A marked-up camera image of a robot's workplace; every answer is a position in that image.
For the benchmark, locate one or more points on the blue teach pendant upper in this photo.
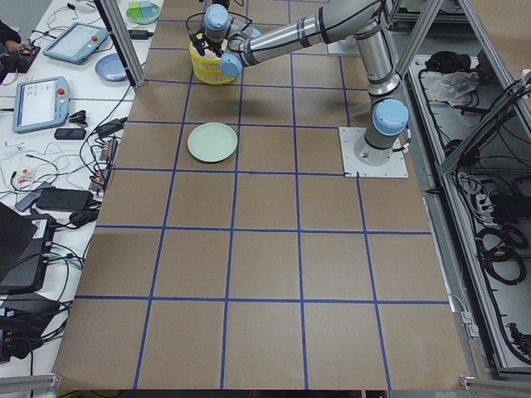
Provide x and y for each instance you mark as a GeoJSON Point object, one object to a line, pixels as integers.
{"type": "Point", "coordinates": [76, 43]}

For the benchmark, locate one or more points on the black laptop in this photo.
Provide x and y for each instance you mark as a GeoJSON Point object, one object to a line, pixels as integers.
{"type": "Point", "coordinates": [25, 242]}

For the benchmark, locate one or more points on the white crumpled cloth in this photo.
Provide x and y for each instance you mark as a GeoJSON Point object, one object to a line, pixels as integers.
{"type": "Point", "coordinates": [455, 88]}

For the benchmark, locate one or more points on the yellow steamer basket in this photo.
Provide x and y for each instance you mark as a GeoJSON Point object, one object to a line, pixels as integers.
{"type": "Point", "coordinates": [207, 68]}

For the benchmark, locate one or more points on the green plate with blocks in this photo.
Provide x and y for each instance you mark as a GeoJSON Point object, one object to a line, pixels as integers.
{"type": "Point", "coordinates": [143, 12]}

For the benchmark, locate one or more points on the light green round plate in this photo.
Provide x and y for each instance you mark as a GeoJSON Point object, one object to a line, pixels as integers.
{"type": "Point", "coordinates": [212, 142]}

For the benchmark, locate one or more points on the aluminium frame post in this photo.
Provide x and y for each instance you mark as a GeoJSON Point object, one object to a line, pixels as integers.
{"type": "Point", "coordinates": [114, 23]}

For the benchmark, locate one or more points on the blue teach pendant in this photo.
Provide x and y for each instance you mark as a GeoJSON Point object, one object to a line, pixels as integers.
{"type": "Point", "coordinates": [41, 104]}
{"type": "Point", "coordinates": [76, 43]}

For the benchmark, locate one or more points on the black small phone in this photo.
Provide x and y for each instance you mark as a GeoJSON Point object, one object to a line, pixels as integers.
{"type": "Point", "coordinates": [68, 134]}

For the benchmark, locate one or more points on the blue round plate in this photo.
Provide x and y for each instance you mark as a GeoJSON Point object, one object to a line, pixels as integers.
{"type": "Point", "coordinates": [110, 68]}

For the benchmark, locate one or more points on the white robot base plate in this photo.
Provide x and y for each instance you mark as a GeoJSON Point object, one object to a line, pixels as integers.
{"type": "Point", "coordinates": [361, 160]}

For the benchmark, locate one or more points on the black power adapter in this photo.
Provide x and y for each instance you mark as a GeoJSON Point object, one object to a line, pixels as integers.
{"type": "Point", "coordinates": [56, 199]}

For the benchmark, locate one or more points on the blue teach pendant lower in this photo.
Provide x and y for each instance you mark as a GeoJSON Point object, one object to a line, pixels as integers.
{"type": "Point", "coordinates": [41, 104]}

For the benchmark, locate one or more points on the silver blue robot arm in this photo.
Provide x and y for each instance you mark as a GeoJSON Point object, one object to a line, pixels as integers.
{"type": "Point", "coordinates": [238, 45]}

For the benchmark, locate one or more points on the black power brick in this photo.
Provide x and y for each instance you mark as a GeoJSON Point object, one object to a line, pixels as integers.
{"type": "Point", "coordinates": [140, 34]}

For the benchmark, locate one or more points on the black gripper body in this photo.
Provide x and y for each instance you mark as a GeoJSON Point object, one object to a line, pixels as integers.
{"type": "Point", "coordinates": [215, 45]}

